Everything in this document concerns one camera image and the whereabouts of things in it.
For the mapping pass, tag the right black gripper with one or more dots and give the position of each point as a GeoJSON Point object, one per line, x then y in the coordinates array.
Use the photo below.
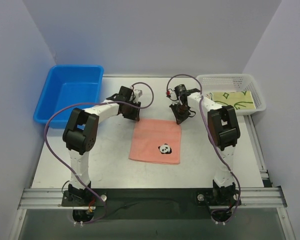
{"type": "Point", "coordinates": [179, 116]}

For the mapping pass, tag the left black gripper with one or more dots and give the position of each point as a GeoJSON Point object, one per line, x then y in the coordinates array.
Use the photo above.
{"type": "Point", "coordinates": [130, 113]}

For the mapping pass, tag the pink towel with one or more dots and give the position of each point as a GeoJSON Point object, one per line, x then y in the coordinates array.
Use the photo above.
{"type": "Point", "coordinates": [156, 141]}

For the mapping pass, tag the cream green patterned towel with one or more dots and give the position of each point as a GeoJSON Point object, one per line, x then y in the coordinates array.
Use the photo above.
{"type": "Point", "coordinates": [240, 100]}

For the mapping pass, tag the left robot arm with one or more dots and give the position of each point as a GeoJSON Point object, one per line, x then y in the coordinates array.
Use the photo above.
{"type": "Point", "coordinates": [80, 134]}

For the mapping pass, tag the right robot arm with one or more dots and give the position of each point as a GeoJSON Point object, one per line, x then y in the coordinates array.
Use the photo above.
{"type": "Point", "coordinates": [223, 133]}

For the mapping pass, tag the white perforated plastic basket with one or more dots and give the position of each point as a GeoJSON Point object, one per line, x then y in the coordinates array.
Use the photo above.
{"type": "Point", "coordinates": [234, 83]}

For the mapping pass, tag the blue plastic bin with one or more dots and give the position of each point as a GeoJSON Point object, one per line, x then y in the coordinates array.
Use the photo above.
{"type": "Point", "coordinates": [68, 84]}

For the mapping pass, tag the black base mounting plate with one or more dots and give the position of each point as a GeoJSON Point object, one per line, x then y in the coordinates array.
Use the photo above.
{"type": "Point", "coordinates": [220, 208]}

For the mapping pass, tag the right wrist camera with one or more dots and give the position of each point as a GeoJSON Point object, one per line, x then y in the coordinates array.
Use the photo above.
{"type": "Point", "coordinates": [177, 90]}

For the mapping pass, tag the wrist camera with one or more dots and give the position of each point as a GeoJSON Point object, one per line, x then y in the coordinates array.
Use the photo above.
{"type": "Point", "coordinates": [137, 93]}
{"type": "Point", "coordinates": [177, 90]}

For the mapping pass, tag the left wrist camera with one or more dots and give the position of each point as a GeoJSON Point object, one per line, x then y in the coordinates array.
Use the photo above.
{"type": "Point", "coordinates": [137, 93]}

